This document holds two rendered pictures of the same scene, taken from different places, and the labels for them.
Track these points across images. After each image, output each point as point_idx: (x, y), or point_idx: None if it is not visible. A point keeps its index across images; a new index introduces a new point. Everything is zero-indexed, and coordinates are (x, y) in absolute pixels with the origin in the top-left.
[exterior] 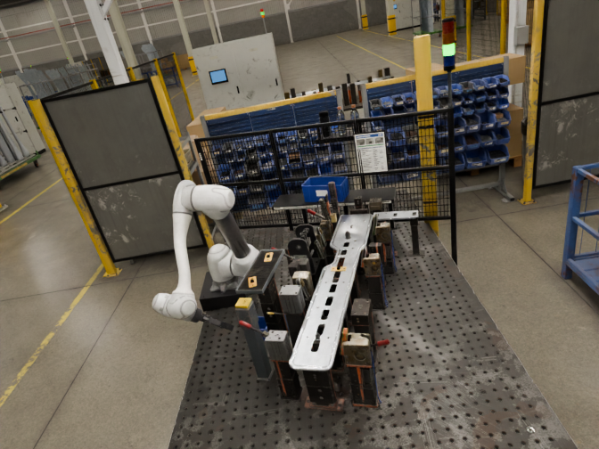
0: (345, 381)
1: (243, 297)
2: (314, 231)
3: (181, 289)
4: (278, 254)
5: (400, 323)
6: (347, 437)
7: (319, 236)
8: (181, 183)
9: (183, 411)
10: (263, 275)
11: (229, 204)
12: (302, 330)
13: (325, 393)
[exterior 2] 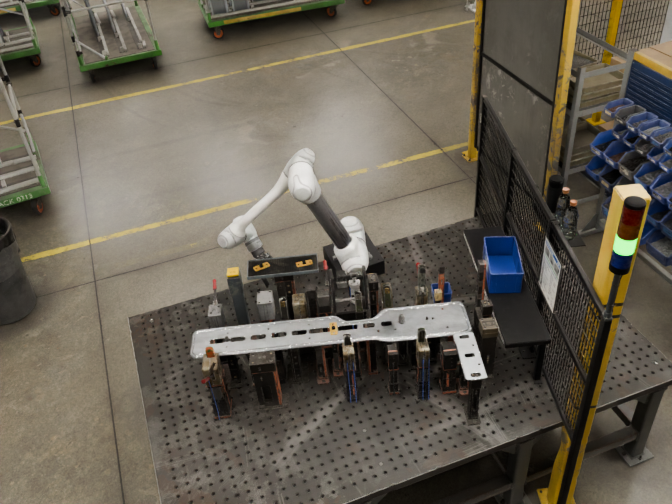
0: (242, 390)
1: (238, 269)
2: (366, 282)
3: (232, 226)
4: (310, 268)
5: (325, 419)
6: (185, 404)
7: (382, 293)
8: (300, 150)
9: (206, 297)
10: (272, 270)
11: (296, 197)
12: (235, 327)
13: None
